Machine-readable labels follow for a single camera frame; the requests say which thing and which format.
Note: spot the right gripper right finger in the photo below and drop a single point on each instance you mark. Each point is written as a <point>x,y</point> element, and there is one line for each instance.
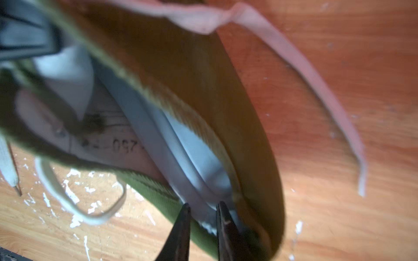
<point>231,246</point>

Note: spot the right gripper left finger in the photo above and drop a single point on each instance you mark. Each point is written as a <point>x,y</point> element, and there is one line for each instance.
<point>176,247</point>

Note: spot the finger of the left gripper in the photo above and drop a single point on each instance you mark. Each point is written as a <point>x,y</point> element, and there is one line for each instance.
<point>26,31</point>

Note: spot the grey insole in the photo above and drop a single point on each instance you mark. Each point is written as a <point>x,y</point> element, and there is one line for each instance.
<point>188,165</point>

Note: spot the green canvas shoe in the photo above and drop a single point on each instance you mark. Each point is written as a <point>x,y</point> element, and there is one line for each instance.
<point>8,168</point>
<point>86,152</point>

